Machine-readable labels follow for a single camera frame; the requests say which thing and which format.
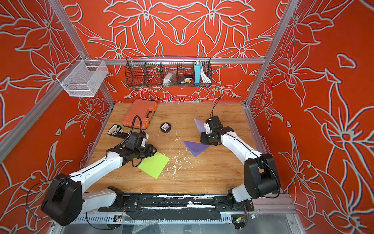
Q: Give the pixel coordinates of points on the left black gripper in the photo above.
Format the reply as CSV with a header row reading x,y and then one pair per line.
x,y
150,150

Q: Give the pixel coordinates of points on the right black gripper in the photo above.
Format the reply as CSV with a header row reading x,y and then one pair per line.
x,y
203,139

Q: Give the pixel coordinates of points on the light lavender square paper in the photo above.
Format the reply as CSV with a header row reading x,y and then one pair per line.
x,y
200,125

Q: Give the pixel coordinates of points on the dark purple square paper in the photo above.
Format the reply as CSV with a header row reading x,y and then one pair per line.
x,y
195,148

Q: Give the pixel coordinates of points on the lime green square paper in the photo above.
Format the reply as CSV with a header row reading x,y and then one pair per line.
x,y
154,165

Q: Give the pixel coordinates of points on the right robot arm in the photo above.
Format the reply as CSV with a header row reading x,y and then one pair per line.
x,y
260,173

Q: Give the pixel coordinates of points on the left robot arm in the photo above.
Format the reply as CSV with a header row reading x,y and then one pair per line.
x,y
67,196

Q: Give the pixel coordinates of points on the black round disc with label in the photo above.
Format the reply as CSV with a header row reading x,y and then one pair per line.
x,y
165,127

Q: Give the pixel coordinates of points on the orange plastic tool case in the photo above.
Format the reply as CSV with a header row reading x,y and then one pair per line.
x,y
145,109

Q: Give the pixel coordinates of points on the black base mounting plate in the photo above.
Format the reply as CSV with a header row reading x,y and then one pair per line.
x,y
132,202

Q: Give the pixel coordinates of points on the black item in basket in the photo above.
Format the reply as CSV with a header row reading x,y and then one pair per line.
x,y
186,80

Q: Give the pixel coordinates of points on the light blue box in basket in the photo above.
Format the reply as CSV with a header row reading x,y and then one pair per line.
x,y
197,75

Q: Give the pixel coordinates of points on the silver packet in basket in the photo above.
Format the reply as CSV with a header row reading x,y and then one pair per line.
x,y
169,78

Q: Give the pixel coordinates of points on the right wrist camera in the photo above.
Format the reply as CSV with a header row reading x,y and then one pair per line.
x,y
212,124

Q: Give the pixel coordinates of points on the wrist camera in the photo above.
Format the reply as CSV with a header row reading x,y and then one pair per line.
x,y
212,124
137,140

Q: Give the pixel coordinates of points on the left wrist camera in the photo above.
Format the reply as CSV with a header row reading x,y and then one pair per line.
x,y
137,140

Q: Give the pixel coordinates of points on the white slotted cable duct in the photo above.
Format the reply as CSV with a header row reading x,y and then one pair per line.
x,y
124,219

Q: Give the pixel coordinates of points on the black wire wall basket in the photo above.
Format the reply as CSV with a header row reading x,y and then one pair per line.
x,y
150,72

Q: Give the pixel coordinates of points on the clear plastic wall bin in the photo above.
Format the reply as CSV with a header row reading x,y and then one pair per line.
x,y
84,78

